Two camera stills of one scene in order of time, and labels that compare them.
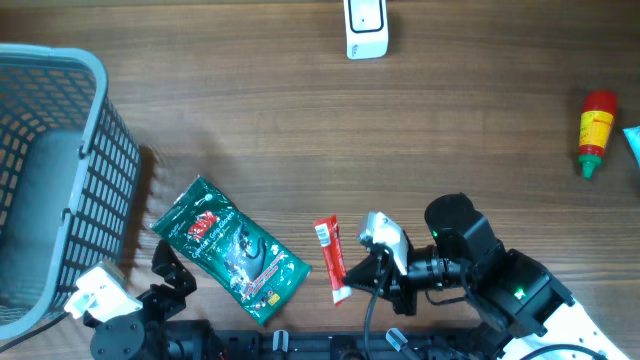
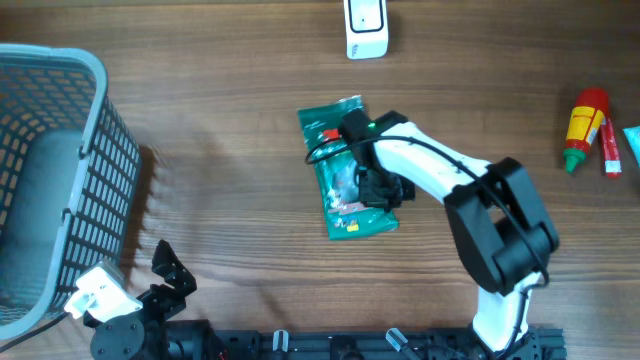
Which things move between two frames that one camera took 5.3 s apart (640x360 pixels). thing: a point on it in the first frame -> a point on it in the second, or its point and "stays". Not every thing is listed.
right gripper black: [368, 270] -> [368, 197]
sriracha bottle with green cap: [596, 120] -> [592, 108]
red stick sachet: [327, 230] -> [610, 150]
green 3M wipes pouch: [248, 266] -> [347, 216]
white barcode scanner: [366, 26] stays
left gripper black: [171, 302] stays
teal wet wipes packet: [632, 134] stays
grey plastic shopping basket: [70, 179] stays
